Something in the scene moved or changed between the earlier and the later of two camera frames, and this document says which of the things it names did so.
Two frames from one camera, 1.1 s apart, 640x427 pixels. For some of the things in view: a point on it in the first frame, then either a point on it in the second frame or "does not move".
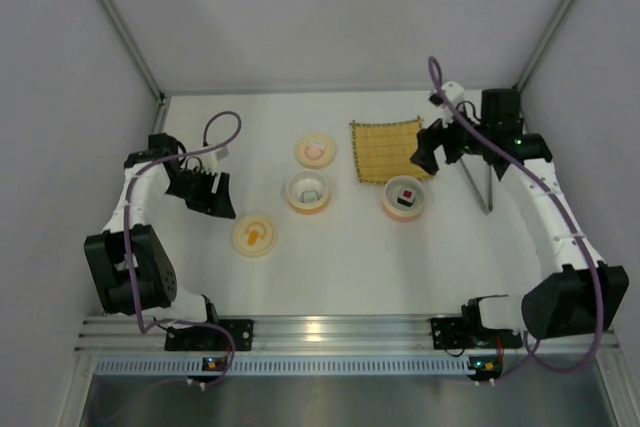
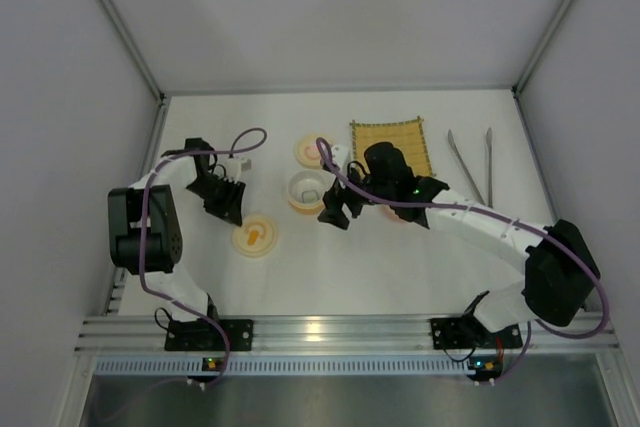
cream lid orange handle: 255,236 does not move
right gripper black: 438,142 -> 345,195
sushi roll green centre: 309,196 does not move
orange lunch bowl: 307,191 does not move
